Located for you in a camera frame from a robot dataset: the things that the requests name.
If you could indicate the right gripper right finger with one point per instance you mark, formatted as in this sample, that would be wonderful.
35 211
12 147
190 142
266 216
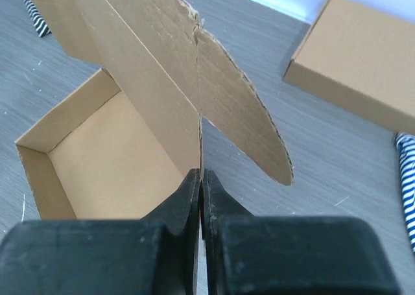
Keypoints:
249 254

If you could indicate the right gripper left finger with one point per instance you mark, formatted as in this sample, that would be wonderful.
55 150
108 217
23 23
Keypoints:
156 254

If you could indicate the folded brown cardboard box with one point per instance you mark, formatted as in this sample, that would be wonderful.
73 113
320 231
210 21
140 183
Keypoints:
360 59

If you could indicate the blue white striped cloth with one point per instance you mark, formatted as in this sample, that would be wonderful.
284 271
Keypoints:
405 147

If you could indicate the black white striped cloth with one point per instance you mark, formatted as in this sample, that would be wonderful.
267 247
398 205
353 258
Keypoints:
37 19

